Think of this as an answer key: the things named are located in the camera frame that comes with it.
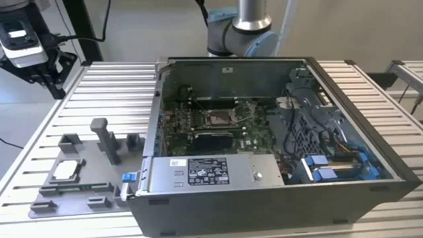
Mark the black open pc case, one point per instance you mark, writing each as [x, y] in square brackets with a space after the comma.
[231, 210]

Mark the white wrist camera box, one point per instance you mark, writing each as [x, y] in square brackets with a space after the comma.
[24, 53]

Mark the black upright post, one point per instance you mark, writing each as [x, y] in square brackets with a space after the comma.
[86, 29]

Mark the silver metal bracket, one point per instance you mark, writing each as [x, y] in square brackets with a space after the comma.
[287, 102]

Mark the grey parts rack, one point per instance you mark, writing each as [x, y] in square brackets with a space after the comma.
[99, 173]

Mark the black ram slot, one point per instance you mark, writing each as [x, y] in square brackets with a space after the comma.
[215, 100]
[216, 128]

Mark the hard disk in blue carrier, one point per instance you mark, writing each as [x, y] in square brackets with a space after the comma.
[316, 160]
[324, 174]

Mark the black graphics card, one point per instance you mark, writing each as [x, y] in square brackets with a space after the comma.
[212, 141]

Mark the silver square cpu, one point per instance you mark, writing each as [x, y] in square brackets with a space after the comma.
[67, 170]

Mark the grey drive cage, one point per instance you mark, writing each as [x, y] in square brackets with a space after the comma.
[307, 129]

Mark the blue case latch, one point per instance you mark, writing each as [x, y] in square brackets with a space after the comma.
[128, 177]

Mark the green motherboard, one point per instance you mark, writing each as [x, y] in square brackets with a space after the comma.
[252, 146]

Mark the silver power supply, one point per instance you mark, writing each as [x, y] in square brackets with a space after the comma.
[164, 178]

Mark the cpu socket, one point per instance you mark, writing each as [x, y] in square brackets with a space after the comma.
[219, 119]

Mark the aluminium side table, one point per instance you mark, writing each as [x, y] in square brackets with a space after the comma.
[407, 74]

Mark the silver universal robots arm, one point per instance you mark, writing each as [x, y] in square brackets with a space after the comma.
[251, 23]

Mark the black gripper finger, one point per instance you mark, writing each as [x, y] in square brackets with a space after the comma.
[67, 60]
[31, 78]

